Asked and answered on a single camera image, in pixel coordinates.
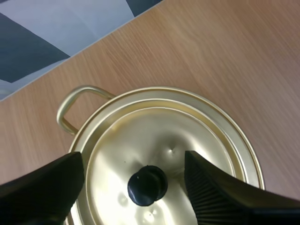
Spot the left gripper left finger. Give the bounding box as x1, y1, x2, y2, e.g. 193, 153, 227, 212
0, 151, 85, 225

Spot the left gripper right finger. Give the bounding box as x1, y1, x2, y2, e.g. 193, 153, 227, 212
184, 150, 300, 225

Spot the gold lid with black knob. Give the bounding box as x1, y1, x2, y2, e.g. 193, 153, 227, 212
83, 97, 238, 225

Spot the checked cloth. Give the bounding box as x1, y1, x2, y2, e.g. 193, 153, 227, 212
0, 0, 165, 101

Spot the gold pot with two handles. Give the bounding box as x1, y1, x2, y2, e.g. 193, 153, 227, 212
56, 85, 266, 225

